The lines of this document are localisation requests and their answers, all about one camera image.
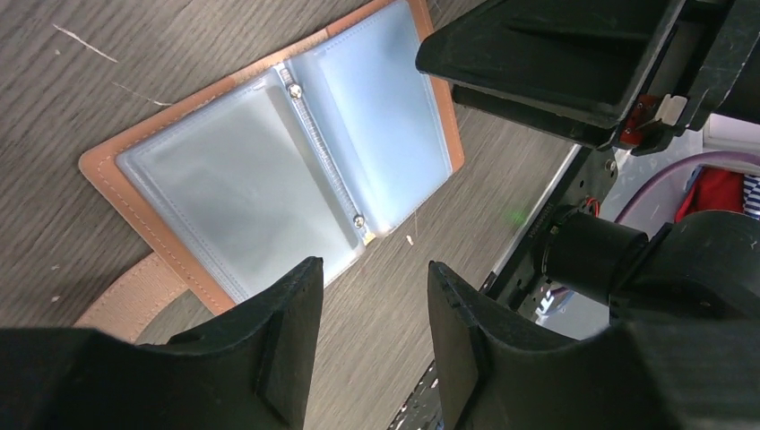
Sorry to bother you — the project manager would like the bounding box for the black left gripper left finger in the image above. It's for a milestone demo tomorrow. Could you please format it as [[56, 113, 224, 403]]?
[[1, 257, 324, 429]]

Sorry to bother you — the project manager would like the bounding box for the tan leather card holder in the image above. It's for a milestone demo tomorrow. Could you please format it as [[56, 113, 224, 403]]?
[[79, 1, 464, 341]]

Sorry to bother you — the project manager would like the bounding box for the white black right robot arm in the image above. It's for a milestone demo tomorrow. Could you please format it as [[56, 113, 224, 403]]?
[[416, 1, 759, 321]]

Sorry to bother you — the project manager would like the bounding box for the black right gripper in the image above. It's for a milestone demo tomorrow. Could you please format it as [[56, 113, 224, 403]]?
[[416, 0, 759, 155]]

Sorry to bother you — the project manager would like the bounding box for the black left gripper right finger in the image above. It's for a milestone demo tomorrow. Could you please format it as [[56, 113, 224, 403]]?
[[427, 262, 759, 429]]

